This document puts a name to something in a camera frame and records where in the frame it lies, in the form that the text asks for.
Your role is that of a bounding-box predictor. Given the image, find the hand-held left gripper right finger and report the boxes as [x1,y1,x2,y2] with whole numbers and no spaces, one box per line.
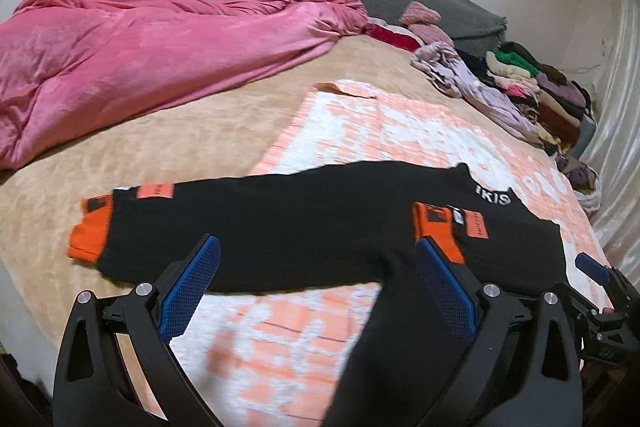
[413,236,584,427]

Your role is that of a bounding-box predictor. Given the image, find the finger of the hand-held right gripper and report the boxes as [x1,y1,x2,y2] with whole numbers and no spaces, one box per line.
[575,253,614,286]

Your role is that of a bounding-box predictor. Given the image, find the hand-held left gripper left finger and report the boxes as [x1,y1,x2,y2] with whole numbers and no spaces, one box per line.
[52,233,223,427]

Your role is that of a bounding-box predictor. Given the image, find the black sweater with orange cuffs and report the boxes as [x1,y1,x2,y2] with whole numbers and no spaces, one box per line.
[67,161,568,427]

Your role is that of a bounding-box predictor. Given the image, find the stack of folded clothes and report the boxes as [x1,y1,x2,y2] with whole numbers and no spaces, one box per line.
[457,41,598,155]

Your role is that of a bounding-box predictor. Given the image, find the purple crumpled cloth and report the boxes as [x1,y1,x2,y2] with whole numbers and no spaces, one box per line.
[556,154,603,212]

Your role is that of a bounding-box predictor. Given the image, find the white satin curtain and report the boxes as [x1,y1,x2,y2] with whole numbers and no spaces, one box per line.
[580,0,640,270]

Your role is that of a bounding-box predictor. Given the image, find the orange white checked towel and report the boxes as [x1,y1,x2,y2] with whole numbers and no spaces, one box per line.
[135,79,608,427]

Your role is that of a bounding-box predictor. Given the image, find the lilac crumpled garment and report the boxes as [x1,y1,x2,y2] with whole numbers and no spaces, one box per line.
[411,41,543,142]

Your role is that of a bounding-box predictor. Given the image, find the pink plush blanket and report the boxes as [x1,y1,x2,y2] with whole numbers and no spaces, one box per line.
[0,0,370,171]

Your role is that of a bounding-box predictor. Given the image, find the pink knit garment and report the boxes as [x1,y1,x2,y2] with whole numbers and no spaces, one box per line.
[400,2,442,26]
[409,23,453,46]

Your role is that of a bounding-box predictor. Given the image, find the red cloth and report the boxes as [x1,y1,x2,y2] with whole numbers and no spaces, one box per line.
[366,21,421,52]

